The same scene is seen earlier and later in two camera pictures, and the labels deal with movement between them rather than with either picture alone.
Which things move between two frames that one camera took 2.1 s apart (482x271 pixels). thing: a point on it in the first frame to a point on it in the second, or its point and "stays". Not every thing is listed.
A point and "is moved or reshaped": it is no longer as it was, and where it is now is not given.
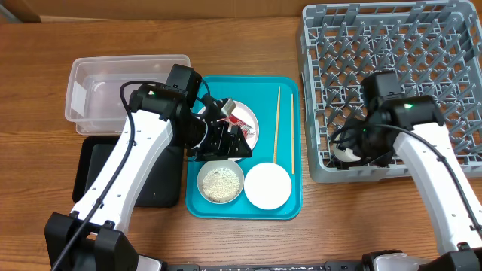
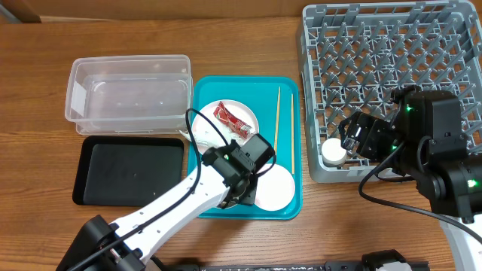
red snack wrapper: (236, 121) stays
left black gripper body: (208, 139) to (249, 194)
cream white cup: (347, 155) is moved or reshaped
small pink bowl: (267, 186) stays
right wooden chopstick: (292, 134) stays
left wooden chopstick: (275, 152) stays
